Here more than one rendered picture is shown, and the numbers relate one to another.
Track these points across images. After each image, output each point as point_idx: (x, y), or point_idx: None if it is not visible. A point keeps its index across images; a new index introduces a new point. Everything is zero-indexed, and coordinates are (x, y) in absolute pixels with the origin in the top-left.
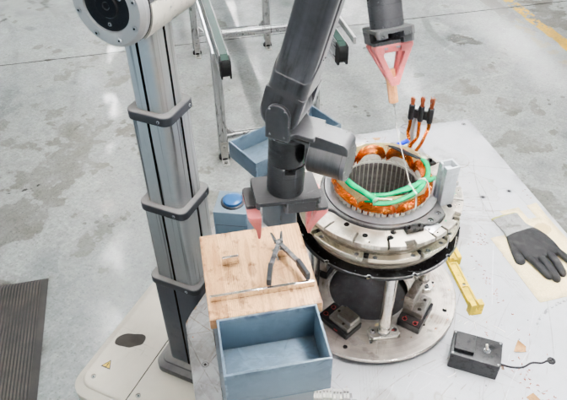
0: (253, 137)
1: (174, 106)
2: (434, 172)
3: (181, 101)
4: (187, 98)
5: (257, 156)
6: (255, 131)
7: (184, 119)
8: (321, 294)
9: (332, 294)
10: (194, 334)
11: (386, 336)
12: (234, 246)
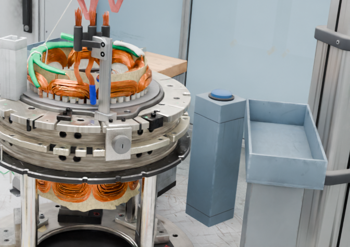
0: (309, 126)
1: (334, 31)
2: (49, 113)
3: (340, 34)
4: (344, 36)
5: (282, 133)
6: (310, 118)
7: (332, 54)
8: (123, 226)
9: (117, 244)
10: (184, 178)
11: None
12: (154, 62)
